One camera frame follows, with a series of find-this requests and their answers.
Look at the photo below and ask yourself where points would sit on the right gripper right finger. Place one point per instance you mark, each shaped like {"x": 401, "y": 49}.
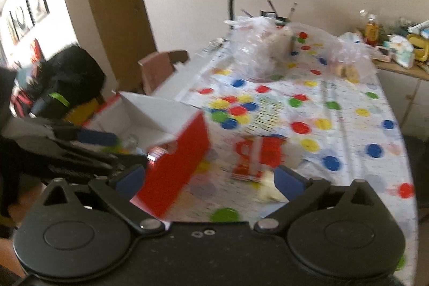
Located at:
{"x": 302, "y": 194}

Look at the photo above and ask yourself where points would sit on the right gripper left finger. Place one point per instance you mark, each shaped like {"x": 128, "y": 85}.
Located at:
{"x": 116, "y": 192}

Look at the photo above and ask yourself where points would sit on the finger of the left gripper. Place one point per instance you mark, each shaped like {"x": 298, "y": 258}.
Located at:
{"x": 100, "y": 138}

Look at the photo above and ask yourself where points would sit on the cream white snack bag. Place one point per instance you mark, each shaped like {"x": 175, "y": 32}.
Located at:
{"x": 267, "y": 191}

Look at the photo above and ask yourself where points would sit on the red instant noodle packet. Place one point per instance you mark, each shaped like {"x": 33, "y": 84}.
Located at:
{"x": 257, "y": 154}

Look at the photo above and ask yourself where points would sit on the black bag on chair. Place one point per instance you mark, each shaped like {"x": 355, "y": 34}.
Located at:
{"x": 70, "y": 78}

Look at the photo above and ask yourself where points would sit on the colourful polka dot tablecloth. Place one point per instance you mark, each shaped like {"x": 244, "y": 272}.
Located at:
{"x": 337, "y": 129}

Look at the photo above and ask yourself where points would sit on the red white cardboard box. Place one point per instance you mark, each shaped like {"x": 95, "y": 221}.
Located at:
{"x": 173, "y": 135}

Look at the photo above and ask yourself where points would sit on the wooden chair with towel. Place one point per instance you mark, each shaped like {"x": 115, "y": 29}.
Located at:
{"x": 176, "y": 56}

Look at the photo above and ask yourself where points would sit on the wooden door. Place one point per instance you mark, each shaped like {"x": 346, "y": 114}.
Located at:
{"x": 126, "y": 36}

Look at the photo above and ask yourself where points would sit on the plastic bag with cookies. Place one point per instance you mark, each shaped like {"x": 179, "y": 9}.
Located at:
{"x": 338, "y": 56}

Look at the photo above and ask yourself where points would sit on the white side cabinet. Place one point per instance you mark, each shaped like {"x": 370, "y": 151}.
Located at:
{"x": 407, "y": 93}

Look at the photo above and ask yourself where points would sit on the large clear plastic bag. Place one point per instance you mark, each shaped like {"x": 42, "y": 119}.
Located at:
{"x": 259, "y": 46}

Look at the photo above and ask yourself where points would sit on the tissue pack on cabinet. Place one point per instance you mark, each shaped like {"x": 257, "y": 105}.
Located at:
{"x": 401, "y": 49}

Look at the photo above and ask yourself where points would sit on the amber liquid bottle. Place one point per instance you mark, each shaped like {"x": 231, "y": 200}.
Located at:
{"x": 371, "y": 33}

